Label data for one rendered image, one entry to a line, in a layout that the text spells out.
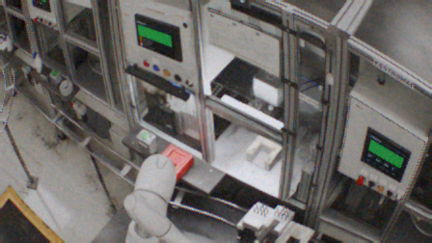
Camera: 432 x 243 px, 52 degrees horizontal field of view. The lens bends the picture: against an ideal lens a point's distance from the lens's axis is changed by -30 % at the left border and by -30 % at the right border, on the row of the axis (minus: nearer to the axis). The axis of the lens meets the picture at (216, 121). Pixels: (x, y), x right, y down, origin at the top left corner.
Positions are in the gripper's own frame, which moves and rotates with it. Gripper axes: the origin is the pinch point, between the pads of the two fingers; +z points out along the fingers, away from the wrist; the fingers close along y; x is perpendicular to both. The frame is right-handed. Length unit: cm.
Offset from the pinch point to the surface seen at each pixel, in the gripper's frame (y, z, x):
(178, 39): 70, 18, 55
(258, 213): -3.6, 5.8, 11.5
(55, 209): -96, -37, 162
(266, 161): 0.8, 29.6, 23.5
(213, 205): -29, 11, 42
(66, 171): -97, -1, 176
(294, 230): -9.8, 7.8, -8.6
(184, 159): 0, 12, 56
